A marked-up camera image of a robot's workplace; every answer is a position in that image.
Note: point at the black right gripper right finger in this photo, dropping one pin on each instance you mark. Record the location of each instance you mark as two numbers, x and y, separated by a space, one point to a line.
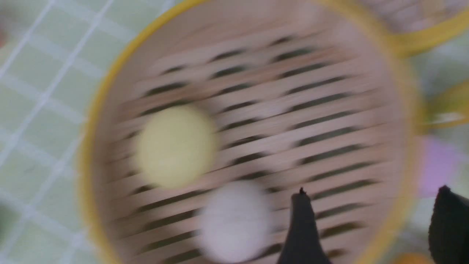
448 234

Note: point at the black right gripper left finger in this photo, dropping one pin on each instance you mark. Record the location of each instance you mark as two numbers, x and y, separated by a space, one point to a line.
302 244

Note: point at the white bun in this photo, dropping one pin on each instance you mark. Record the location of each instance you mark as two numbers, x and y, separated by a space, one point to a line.
235 224

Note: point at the pale yellow bun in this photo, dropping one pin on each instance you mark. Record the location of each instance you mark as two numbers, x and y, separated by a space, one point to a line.
176 146

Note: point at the woven bamboo steamer lid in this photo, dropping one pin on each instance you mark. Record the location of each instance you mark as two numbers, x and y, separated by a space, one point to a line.
419 25

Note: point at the orange toy mango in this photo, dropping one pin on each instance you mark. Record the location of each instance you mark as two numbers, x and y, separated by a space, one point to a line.
412 258

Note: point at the pink cube block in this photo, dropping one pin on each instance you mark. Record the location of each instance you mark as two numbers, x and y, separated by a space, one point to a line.
441 162

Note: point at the yellow toy banana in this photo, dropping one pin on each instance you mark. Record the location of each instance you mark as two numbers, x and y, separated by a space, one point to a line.
448 109

